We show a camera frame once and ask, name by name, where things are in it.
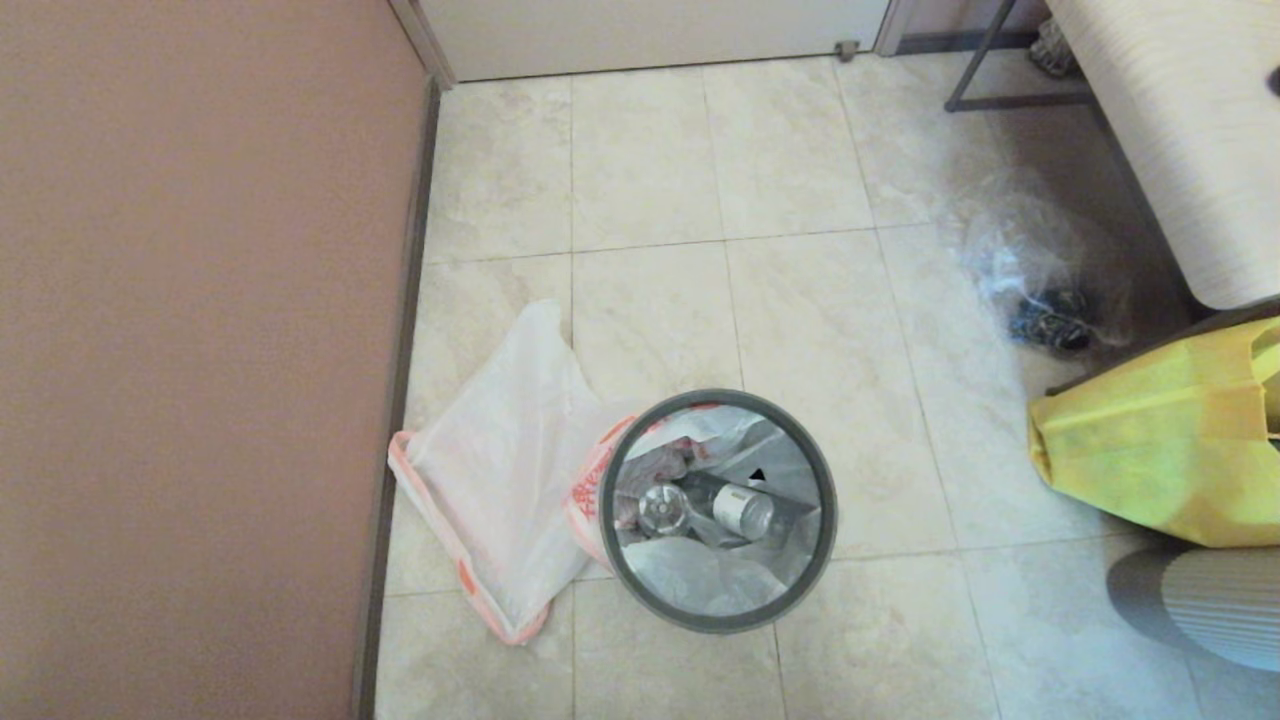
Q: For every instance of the clear crumpled plastic bag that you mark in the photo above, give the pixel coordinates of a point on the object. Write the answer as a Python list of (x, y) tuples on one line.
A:
[(1020, 250)]

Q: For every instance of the small metal door stopper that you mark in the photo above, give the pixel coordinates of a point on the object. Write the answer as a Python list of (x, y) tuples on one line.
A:
[(847, 48)]

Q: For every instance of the black cable bundle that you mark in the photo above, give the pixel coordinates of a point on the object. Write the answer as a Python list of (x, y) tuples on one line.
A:
[(1050, 320)]

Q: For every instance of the white wood-grain table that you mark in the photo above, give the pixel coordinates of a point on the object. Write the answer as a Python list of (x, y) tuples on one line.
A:
[(1190, 140)]

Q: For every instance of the yellow fabric bag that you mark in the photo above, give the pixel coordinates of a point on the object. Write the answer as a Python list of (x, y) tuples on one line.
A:
[(1150, 460)]

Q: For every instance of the grey patterned shoe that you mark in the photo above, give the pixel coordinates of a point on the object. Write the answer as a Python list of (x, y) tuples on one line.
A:
[(1055, 50)]

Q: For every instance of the white red plastic bag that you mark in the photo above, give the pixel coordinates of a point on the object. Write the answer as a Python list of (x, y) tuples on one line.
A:
[(700, 580)]

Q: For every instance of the glass bottle white label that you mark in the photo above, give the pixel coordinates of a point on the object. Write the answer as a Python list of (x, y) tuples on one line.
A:
[(745, 510)]

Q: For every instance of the white ribbed round appliance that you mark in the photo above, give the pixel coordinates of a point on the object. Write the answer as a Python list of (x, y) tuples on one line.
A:
[(1220, 610)]

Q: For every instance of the white door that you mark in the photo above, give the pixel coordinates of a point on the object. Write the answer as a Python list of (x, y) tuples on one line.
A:
[(650, 35)]

